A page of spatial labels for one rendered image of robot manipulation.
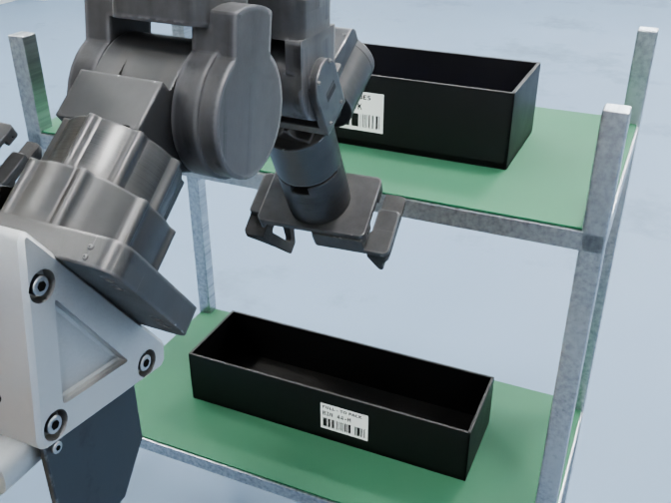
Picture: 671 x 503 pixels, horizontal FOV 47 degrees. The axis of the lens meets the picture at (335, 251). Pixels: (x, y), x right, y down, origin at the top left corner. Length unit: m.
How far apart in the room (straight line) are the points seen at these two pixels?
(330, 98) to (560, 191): 0.56
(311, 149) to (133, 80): 0.21
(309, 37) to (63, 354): 0.28
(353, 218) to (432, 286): 1.99
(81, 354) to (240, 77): 0.17
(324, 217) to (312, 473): 0.85
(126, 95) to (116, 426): 0.31
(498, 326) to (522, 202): 1.48
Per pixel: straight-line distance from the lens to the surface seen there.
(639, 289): 2.83
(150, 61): 0.46
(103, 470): 0.67
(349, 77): 0.66
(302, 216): 0.69
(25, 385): 0.39
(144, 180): 0.41
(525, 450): 1.55
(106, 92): 0.44
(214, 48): 0.44
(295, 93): 0.56
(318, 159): 0.62
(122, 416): 0.66
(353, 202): 0.70
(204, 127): 0.43
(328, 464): 1.48
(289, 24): 0.55
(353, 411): 1.46
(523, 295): 2.68
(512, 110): 1.11
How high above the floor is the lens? 1.38
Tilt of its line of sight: 29 degrees down
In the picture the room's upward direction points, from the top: straight up
